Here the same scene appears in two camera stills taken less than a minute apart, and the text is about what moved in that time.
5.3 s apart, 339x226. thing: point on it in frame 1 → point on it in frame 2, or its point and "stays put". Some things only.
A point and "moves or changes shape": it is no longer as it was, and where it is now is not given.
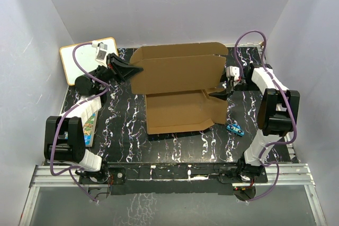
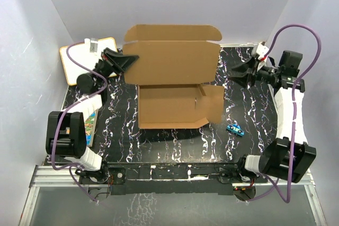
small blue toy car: x=235 y=128 stays put
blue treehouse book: x=89 y=128 stays put
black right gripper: x=222 y=95 → x=249 y=72
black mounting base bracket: x=182 y=178 stays put
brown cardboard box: x=178 y=80 moves or changes shape
